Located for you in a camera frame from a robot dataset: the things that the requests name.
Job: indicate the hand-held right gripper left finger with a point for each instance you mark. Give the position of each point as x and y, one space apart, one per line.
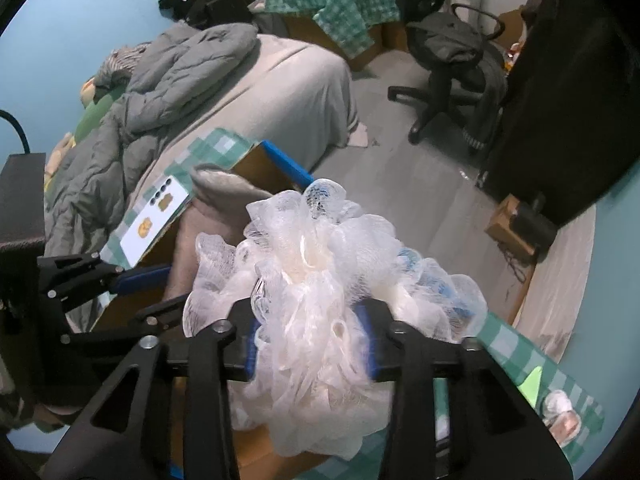
247 355

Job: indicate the green checkered tablecloth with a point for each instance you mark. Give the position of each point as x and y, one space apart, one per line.
505 345

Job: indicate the black cabinet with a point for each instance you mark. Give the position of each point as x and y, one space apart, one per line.
560 85

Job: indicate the white ribbed panel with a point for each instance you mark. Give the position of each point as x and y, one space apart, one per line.
555 280

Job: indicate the green checkered cloth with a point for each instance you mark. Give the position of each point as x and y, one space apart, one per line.
340 5

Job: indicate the bed with grey sheet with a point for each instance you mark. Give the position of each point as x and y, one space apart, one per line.
280 90

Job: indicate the white cloth scrap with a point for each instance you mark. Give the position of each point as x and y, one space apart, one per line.
359 135

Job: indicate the dark grey jacket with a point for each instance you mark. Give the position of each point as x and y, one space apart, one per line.
450 40

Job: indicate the black speaker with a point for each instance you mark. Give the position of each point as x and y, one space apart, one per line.
535 225

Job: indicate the green pillow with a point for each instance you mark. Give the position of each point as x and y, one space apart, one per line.
95 115

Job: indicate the white mesh bath sponge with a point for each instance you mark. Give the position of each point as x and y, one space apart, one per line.
310 270

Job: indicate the blue cardboard box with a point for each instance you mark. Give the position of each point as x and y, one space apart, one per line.
260 170

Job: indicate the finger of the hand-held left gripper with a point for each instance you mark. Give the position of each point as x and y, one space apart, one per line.
145 277
160 312

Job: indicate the large cardboard box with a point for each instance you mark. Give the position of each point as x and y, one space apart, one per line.
305 30

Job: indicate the small cardboard box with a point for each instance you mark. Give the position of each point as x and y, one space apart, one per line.
500 225

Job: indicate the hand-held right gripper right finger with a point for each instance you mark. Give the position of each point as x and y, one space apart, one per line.
375 350

